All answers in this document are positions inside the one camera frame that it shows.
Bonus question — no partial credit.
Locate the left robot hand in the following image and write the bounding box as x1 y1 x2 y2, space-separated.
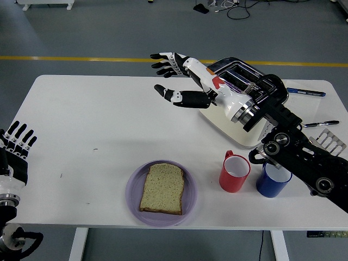
0 120 38 195

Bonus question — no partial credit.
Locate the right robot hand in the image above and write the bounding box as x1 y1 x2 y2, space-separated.
150 52 253 122

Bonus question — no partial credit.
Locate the purple plastic plate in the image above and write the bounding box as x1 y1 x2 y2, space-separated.
125 159 198 228

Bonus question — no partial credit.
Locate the bread slice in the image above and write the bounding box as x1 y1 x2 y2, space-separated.
139 163 185 216

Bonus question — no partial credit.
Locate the cream and chrome toaster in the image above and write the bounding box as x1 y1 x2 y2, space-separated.
198 56 289 150

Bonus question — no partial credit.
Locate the blue marker pen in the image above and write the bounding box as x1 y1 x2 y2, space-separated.
286 86 327 97

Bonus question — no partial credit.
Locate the red mug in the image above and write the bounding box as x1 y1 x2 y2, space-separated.
219 150 251 194

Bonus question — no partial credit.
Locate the black floor pedal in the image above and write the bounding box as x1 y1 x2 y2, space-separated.
193 3 210 14

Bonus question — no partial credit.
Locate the blue mug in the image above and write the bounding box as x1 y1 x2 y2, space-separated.
256 161 294 198

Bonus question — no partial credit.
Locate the black ballpoint pen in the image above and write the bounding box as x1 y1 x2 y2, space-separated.
301 120 340 129

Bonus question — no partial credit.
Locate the white table leg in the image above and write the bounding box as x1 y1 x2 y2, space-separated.
270 230 290 261
67 227 89 261

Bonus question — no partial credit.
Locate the metal toast rack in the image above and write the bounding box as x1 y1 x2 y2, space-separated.
308 128 347 158

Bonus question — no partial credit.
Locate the yellow floor tape line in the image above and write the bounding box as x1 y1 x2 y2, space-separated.
0 55 348 68

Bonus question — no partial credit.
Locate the table height control panel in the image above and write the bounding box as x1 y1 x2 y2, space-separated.
306 230 348 239

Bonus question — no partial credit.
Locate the white furniture base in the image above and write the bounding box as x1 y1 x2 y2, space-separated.
16 0 76 11

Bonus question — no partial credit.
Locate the black floor cable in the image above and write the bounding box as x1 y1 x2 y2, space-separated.
226 0 276 20

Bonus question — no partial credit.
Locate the white floor cable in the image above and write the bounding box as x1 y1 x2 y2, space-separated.
208 0 240 13

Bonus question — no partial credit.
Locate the thin black hanging cable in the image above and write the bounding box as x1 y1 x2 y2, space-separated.
258 230 265 261

